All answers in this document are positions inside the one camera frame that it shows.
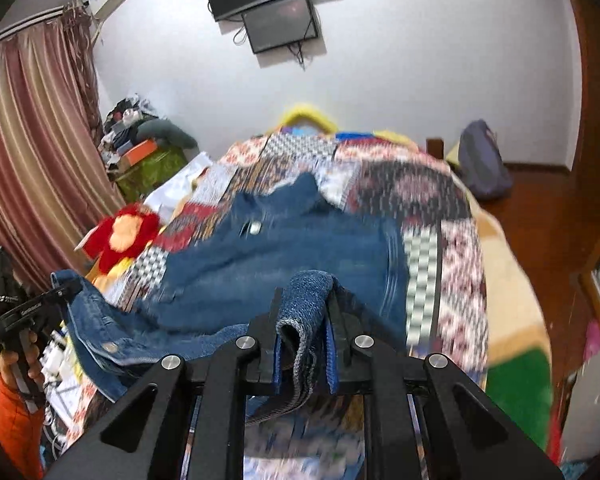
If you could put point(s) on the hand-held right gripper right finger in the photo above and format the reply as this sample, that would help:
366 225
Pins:
380 385

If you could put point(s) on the blue denim jacket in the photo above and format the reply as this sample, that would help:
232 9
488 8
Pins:
290 260

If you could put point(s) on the pile of papers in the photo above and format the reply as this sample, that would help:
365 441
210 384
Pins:
60 365

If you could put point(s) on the white sliding wardrobe door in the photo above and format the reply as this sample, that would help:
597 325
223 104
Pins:
595 385

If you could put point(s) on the orange box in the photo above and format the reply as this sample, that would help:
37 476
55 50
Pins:
140 154

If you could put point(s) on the person's left hand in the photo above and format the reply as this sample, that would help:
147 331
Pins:
30 367

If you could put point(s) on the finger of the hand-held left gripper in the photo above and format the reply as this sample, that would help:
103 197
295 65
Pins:
40 302

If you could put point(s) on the grey backpack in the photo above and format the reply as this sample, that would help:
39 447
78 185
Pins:
485 160

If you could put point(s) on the wooden wardrobe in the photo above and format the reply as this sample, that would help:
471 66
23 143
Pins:
597 110

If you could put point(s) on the grey stuffed cushion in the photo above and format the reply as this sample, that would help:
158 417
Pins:
167 132

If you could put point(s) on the yellow plush toy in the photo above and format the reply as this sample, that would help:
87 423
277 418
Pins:
307 112

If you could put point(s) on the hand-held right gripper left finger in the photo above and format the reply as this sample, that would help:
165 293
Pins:
240 385

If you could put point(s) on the wooden bed post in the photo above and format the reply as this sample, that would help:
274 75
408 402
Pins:
435 148

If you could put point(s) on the small black wall monitor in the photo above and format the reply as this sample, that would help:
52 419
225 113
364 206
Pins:
280 22

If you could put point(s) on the white cloth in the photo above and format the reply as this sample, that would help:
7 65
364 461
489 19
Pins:
180 190

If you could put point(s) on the pile of mixed clutter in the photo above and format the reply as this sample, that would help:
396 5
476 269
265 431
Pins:
122 120

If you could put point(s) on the red plush toy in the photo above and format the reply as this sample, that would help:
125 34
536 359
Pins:
122 232

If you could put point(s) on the patchwork printed blanket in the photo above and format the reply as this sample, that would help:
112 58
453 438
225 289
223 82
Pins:
430 220

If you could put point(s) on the green patterned cloth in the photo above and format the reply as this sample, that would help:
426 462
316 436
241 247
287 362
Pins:
152 172

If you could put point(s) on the beige and green blanket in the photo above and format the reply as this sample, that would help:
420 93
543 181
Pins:
517 340

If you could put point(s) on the striped brown curtain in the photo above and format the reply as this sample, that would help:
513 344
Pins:
35 135

